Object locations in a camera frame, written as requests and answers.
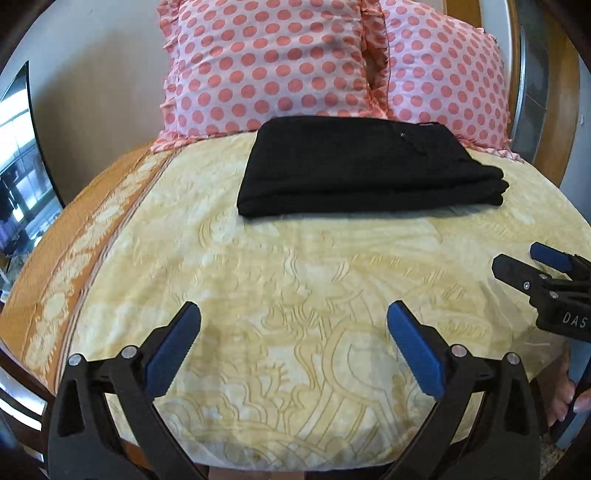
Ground pink polka-dot pillow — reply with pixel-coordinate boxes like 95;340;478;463
152;0;387;152
361;0;519;160

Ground yellow patterned bedspread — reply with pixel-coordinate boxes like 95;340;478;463
1;133;590;471

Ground left pink polka-dot pillow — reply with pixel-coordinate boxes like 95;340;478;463
152;0;387;152

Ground right pink polka-dot pillow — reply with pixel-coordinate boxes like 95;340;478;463
361;0;519;160

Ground black flat television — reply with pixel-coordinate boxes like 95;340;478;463
0;63;64;258

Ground black pants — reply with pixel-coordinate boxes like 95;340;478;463
236;116;509;219

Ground person's right hand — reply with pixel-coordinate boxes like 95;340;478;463
539;348;590;427

